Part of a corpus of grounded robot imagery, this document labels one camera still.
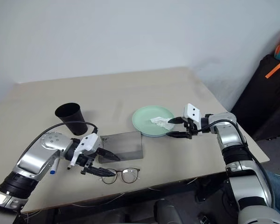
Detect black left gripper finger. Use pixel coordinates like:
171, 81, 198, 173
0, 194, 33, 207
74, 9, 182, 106
89, 167, 116, 177
98, 148, 121, 161

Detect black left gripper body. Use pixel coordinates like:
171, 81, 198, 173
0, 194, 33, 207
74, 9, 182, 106
77, 147, 104, 175

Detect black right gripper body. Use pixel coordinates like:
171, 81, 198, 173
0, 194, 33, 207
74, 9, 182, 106
182, 117, 199, 140

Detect clear grey glasses case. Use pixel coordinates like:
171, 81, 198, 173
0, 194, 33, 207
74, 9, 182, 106
98, 131, 145, 163

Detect black plastic cup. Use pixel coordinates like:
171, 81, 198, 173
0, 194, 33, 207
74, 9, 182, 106
55, 102, 88, 136

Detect crumpled white tissue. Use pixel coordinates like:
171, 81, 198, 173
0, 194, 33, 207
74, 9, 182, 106
149, 116, 175, 131

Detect light blue plate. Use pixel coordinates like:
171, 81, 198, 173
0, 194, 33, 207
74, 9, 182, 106
140, 132, 171, 138

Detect mint green plate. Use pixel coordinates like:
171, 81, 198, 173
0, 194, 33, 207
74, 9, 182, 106
131, 105, 175, 136

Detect white marker blue cap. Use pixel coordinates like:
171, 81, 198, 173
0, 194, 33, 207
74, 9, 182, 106
49, 157, 60, 175

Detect dark rounded robot part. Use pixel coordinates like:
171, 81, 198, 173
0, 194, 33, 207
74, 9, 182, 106
153, 199, 186, 224

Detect person's leg in jeans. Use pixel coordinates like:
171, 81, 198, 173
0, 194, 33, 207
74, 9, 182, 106
262, 171, 280, 220

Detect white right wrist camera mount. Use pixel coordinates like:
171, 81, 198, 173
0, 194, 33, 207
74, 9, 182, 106
182, 103, 202, 124

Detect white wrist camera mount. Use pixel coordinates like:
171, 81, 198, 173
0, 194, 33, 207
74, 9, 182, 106
182, 103, 202, 124
69, 134, 101, 168

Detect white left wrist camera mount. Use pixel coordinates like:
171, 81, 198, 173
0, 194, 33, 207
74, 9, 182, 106
69, 134, 101, 168

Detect thin brown frame glasses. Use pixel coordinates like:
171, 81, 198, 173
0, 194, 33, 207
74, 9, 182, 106
100, 167, 141, 185

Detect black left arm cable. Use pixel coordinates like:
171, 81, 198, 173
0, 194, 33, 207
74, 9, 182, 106
17, 121, 99, 164

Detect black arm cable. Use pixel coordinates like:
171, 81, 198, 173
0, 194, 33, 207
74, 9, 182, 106
197, 119, 275, 208
17, 121, 99, 164

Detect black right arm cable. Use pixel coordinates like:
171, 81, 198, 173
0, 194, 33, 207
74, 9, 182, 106
197, 119, 275, 208

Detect black table bracket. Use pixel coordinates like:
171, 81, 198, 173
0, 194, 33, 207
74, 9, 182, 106
195, 178, 217, 203

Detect black suitcase with orange strap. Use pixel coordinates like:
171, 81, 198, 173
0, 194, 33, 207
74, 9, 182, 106
230, 54, 280, 142

